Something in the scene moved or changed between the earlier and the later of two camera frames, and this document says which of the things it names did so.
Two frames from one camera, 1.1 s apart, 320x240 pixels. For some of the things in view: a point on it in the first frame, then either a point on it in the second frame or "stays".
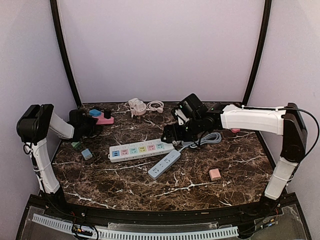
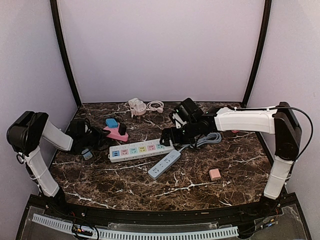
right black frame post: (265, 27) stays
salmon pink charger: (215, 174) stays
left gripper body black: (89, 130) -> (95, 140)
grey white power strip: (153, 173) stays
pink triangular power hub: (102, 120) -> (114, 133)
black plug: (107, 113) -> (122, 129)
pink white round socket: (137, 107) stays
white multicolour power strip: (139, 149) stays
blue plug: (94, 112) -> (111, 123)
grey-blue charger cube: (86, 154) stays
